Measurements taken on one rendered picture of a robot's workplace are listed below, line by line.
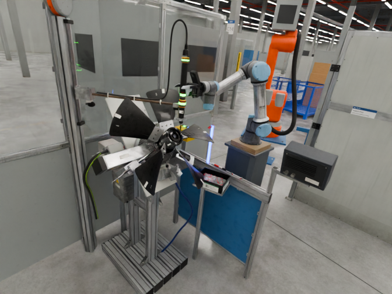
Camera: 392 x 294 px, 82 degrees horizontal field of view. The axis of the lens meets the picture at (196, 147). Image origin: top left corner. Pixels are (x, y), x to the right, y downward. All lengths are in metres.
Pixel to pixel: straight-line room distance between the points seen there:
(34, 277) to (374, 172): 3.20
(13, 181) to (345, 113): 2.93
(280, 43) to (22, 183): 4.63
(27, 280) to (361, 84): 3.35
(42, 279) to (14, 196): 0.71
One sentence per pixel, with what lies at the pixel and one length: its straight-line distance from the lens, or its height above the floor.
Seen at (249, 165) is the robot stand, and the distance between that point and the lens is 1.85.
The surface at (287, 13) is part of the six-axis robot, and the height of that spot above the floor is 2.42.
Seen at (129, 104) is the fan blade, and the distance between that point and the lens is 1.30.
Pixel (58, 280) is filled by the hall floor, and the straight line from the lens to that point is 2.25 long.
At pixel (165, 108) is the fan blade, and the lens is 1.47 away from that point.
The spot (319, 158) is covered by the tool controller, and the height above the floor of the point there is 1.23.
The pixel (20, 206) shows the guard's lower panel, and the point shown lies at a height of 0.60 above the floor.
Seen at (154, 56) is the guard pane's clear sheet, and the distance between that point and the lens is 2.13.
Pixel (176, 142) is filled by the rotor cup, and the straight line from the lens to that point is 1.35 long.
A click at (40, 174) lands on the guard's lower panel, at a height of 0.80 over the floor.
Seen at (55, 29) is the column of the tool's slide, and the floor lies 1.73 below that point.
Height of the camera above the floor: 1.73
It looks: 24 degrees down
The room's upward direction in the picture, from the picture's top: 6 degrees clockwise
